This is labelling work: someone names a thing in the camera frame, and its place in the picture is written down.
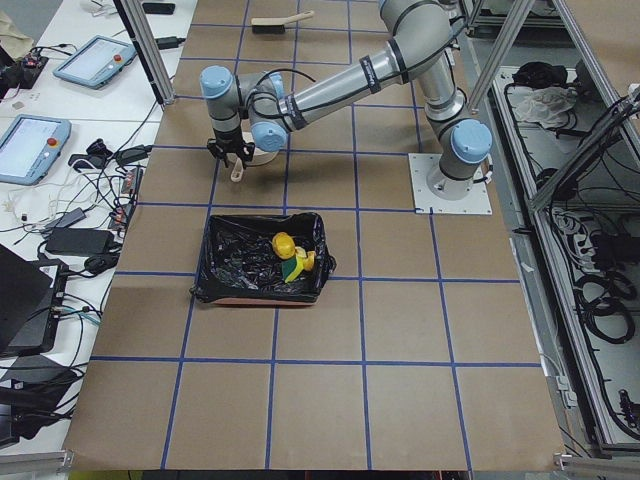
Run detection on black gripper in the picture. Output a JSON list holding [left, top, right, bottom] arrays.
[[206, 127, 255, 168]]

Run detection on brown round potato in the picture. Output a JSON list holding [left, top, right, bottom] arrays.
[[271, 232, 296, 260]]

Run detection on yellow sponge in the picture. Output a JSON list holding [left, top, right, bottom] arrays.
[[281, 256, 304, 284]]

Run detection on white hand brush black bristles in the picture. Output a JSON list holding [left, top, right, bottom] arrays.
[[251, 10, 315, 35]]

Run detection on pale yellow peel piece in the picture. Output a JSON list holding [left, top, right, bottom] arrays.
[[295, 246, 315, 272]]

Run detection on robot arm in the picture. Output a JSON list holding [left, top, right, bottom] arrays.
[[200, 1, 492, 195]]

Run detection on bin with black bag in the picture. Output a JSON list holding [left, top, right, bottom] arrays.
[[190, 212, 336, 305]]

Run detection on teach pendant tablet far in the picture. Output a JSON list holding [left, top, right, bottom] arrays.
[[53, 35, 137, 89]]

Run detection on teach pendant tablet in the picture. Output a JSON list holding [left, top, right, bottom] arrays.
[[1, 114, 71, 186], [53, 35, 137, 89]]

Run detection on black power brick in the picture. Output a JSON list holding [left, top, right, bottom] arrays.
[[45, 228, 114, 256]]

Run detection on teach pendant tablet near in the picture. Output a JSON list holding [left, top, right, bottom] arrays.
[[1, 114, 71, 186]]

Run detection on black laptop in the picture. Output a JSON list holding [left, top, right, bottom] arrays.
[[1, 246, 69, 358]]

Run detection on white crumpled cloth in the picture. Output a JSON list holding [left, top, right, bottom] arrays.
[[514, 87, 578, 129]]

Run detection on aluminium frame post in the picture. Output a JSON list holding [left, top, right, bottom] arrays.
[[113, 0, 175, 106]]

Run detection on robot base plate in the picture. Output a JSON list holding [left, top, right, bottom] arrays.
[[408, 153, 492, 216]]

